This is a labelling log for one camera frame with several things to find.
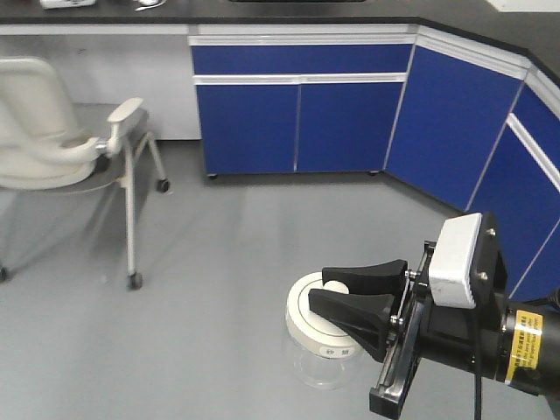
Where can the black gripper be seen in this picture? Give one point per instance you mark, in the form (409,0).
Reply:
(469,340)

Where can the glass jar with white lid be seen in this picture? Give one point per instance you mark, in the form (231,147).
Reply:
(318,353)

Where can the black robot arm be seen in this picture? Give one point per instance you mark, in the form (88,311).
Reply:
(531,343)

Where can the blue lab cabinets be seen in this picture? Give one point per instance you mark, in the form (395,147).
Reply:
(469,123)

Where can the cream rolling chair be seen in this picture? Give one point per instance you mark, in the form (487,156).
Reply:
(52,144)

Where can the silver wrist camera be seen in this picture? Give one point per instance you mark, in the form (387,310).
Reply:
(467,266)

